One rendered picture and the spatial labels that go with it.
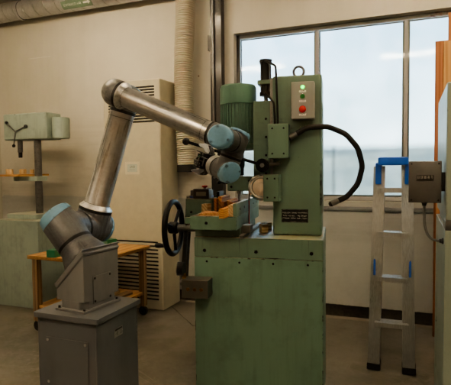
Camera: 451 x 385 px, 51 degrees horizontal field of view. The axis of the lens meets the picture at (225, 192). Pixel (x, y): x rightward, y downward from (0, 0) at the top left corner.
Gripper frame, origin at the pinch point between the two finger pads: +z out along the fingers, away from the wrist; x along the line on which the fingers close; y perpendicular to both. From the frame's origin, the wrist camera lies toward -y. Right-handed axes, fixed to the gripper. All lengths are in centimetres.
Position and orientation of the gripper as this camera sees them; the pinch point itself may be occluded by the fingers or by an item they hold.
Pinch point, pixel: (201, 158)
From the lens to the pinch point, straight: 220.8
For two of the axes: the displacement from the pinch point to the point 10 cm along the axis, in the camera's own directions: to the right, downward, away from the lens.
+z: -4.2, -2.5, 8.7
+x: -2.9, 9.5, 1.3
